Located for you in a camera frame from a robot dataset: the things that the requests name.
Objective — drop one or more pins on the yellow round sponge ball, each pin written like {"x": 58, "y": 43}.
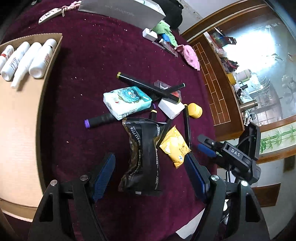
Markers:
{"x": 194, "y": 110}

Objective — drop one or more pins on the clear plastic packet red item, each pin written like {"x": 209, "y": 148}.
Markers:
{"x": 165, "y": 86}

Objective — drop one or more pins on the white power adapter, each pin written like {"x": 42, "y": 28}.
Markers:
{"x": 149, "y": 34}

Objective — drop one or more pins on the pink cloth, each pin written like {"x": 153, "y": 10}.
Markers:
{"x": 189, "y": 55}

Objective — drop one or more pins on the black foil snack pouch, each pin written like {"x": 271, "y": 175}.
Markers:
{"x": 145, "y": 136}

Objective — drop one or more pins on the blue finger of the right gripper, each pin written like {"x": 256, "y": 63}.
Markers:
{"x": 208, "y": 151}

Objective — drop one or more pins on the black marker purple cap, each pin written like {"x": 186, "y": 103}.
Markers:
{"x": 99, "y": 120}

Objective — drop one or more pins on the yellow snack packet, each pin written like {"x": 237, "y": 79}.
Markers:
{"x": 175, "y": 146}

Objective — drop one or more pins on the white bottle with qr label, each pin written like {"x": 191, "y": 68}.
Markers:
{"x": 11, "y": 65}

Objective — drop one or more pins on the white car key fob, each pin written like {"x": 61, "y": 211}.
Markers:
{"x": 58, "y": 11}

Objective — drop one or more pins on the white pill bottle plain label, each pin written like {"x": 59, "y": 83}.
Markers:
{"x": 40, "y": 62}

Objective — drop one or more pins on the wooden cabinet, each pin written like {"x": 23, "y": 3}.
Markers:
{"x": 249, "y": 37}

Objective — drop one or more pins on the cardboard box tray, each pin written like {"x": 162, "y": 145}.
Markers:
{"x": 22, "y": 181}

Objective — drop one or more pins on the green cloth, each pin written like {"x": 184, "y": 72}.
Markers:
{"x": 163, "y": 28}

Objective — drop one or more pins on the black marker olive caps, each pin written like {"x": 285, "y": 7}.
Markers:
{"x": 148, "y": 87}

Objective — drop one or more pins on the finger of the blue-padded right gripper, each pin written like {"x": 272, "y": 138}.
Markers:
{"x": 245, "y": 220}

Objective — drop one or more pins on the slim white bottle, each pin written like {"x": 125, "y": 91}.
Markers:
{"x": 24, "y": 65}

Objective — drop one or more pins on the white pill bottle red label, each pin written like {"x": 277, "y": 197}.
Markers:
{"x": 5, "y": 55}

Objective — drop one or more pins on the blue small object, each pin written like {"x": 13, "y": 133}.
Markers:
{"x": 166, "y": 38}

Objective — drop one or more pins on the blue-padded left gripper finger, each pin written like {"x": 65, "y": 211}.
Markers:
{"x": 52, "y": 220}

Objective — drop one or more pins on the black leather chair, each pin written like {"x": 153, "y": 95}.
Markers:
{"x": 173, "y": 11}

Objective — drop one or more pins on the cosmetic tube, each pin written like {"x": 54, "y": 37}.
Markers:
{"x": 166, "y": 46}

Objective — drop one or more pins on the blue cartoon tissue pack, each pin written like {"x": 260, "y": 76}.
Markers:
{"x": 125, "y": 101}

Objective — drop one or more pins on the steel thermos cup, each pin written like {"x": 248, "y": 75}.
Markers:
{"x": 248, "y": 105}

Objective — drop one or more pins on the black marker green cap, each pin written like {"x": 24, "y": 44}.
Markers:
{"x": 155, "y": 97}

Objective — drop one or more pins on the maroon tablecloth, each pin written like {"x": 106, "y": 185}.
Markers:
{"x": 94, "y": 49}

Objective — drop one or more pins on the grey long gift box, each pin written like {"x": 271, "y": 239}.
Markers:
{"x": 142, "y": 14}

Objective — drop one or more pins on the white square charger box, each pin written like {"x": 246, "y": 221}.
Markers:
{"x": 171, "y": 110}

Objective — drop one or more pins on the black marker yellow cap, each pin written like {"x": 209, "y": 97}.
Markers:
{"x": 187, "y": 127}

